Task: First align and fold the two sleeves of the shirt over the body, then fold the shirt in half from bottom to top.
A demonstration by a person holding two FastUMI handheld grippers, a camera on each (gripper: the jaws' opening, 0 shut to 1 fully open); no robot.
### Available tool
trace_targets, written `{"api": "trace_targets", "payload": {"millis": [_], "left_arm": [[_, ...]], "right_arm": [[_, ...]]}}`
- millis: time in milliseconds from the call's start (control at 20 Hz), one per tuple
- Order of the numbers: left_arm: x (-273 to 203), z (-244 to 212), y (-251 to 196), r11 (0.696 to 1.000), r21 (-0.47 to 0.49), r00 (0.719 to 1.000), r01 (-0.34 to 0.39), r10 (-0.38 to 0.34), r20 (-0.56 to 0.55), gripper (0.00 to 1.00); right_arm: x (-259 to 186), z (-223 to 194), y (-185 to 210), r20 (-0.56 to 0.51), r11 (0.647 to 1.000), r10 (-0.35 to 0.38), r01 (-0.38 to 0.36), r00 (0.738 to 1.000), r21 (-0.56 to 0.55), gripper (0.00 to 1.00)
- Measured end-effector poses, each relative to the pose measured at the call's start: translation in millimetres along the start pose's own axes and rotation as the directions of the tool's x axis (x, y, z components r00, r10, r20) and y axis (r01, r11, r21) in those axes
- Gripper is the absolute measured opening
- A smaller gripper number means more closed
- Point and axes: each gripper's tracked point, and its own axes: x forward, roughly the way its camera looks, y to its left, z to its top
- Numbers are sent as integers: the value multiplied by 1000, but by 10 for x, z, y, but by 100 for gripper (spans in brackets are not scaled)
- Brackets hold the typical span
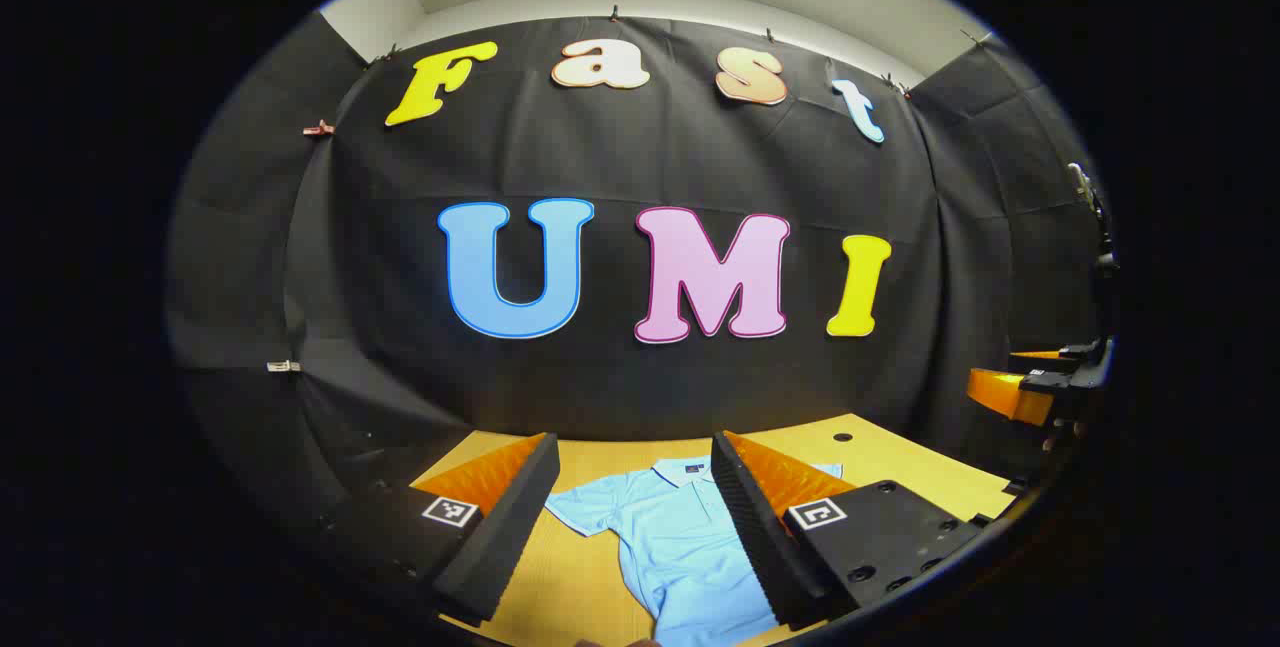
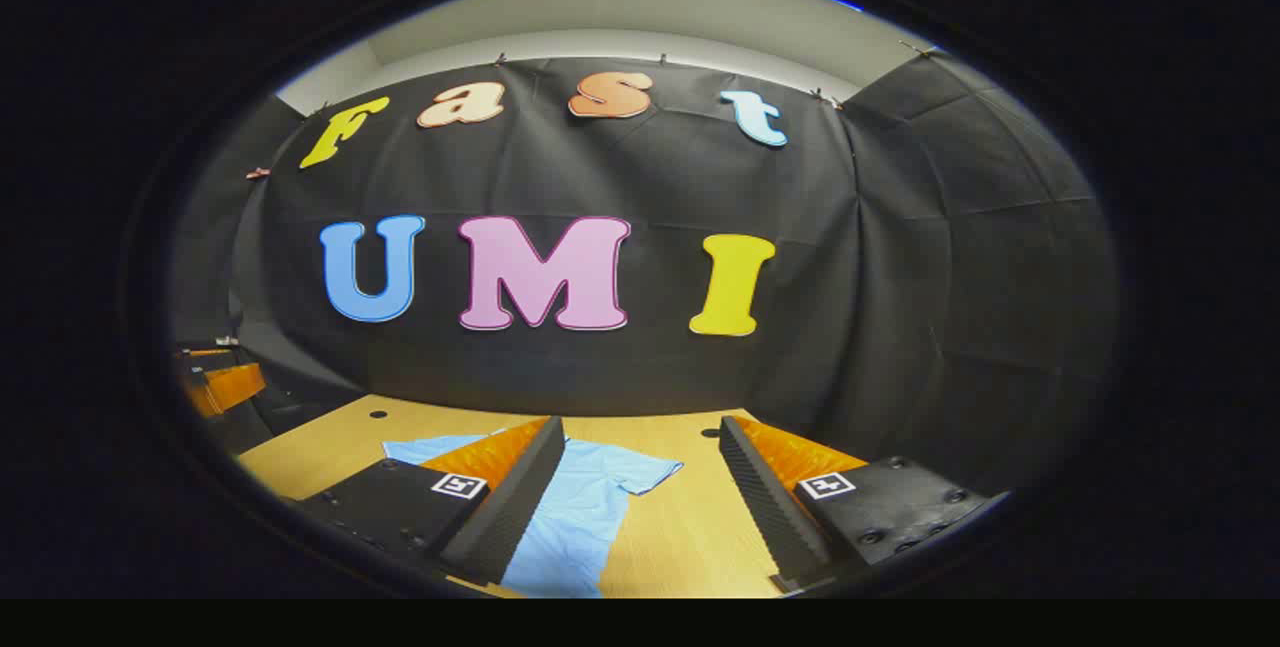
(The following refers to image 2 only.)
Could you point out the light blue T-shirt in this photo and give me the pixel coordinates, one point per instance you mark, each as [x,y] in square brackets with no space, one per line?
[580,517]

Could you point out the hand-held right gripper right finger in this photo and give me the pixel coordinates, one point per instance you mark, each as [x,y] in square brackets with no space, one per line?
[765,507]

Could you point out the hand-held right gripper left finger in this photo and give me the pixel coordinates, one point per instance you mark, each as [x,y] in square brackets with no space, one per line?
[520,507]

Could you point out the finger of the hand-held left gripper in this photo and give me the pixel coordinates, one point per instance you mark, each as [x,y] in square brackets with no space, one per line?
[235,387]
[215,359]

